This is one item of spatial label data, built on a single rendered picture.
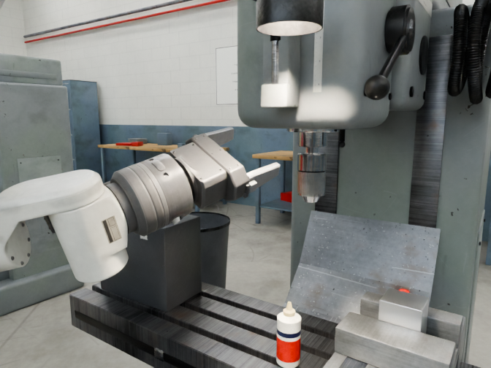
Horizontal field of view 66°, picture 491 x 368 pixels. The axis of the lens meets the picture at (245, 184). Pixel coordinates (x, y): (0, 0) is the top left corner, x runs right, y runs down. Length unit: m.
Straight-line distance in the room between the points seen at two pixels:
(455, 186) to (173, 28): 6.15
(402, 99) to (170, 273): 0.56
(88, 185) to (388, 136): 0.73
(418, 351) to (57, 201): 0.48
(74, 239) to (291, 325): 0.37
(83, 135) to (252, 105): 7.32
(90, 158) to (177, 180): 7.49
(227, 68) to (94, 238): 5.60
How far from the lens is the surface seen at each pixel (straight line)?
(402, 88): 0.70
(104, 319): 0.94
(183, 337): 0.79
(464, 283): 1.02
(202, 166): 0.50
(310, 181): 0.62
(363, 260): 1.00
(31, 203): 0.45
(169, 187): 0.47
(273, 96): 0.52
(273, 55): 0.53
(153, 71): 7.06
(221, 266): 2.64
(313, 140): 0.61
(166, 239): 0.82
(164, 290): 0.86
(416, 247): 0.98
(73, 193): 0.43
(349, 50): 0.53
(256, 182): 0.52
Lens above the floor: 1.33
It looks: 10 degrees down
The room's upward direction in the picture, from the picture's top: straight up
